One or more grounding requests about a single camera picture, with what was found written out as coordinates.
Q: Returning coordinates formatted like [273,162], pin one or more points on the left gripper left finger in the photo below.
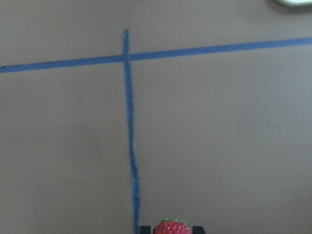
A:
[146,229]

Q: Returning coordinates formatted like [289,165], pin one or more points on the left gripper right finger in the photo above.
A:
[198,230]

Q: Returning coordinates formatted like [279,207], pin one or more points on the red strawberry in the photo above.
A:
[172,226]

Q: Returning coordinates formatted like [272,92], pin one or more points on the cream bear tray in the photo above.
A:
[295,3]

